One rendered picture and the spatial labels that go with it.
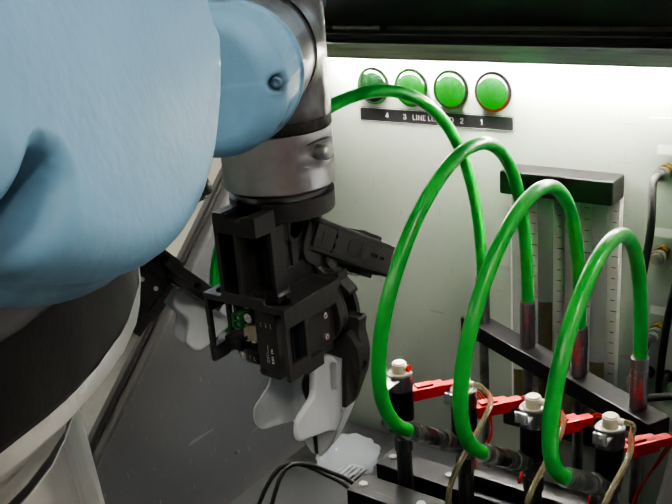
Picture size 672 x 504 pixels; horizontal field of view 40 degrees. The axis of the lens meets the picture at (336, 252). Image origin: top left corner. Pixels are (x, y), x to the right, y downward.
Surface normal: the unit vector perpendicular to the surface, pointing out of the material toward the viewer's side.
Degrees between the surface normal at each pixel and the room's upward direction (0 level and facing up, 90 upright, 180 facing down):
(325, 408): 93
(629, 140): 90
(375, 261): 92
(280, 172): 91
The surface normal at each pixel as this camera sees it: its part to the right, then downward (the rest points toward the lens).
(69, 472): 0.99, -0.06
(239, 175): -0.57, 0.33
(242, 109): -0.12, 0.35
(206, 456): 0.81, 0.14
